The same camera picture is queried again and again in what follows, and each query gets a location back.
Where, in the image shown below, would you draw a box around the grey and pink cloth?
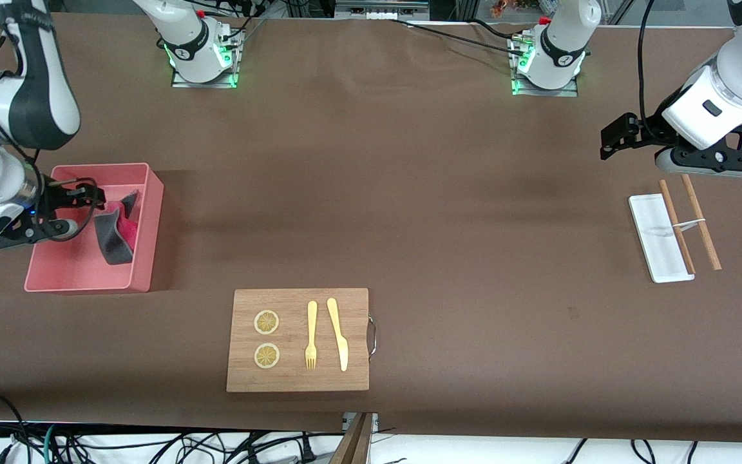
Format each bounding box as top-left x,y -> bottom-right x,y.
93,189 -> 142,266

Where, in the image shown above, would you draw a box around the pink plastic bin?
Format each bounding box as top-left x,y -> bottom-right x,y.
24,162 -> 165,294

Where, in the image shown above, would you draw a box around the brown wooden chopstick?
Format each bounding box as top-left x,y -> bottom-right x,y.
659,179 -> 697,275
681,174 -> 723,271

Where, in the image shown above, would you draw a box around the white rectangular tray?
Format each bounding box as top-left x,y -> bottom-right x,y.
629,193 -> 695,284

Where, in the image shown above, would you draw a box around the orange objects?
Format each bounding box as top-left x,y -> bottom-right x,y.
491,0 -> 542,17

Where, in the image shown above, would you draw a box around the yellow plastic fork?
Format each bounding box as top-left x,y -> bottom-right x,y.
305,300 -> 318,371

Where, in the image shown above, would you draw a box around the wooden cutting board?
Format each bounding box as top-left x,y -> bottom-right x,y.
226,287 -> 378,393

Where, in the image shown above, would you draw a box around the yellow plastic knife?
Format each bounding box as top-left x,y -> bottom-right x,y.
327,297 -> 350,372

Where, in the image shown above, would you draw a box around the wooden plank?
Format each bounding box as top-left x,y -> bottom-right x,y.
329,412 -> 375,464

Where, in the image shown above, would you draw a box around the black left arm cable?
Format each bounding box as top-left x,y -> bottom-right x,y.
635,0 -> 668,146

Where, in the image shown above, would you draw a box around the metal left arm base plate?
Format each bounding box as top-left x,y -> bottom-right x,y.
509,35 -> 581,97

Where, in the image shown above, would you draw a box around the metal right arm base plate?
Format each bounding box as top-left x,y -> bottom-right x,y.
170,29 -> 243,89

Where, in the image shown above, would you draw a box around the black table cable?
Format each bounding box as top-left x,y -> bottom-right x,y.
387,18 -> 529,57

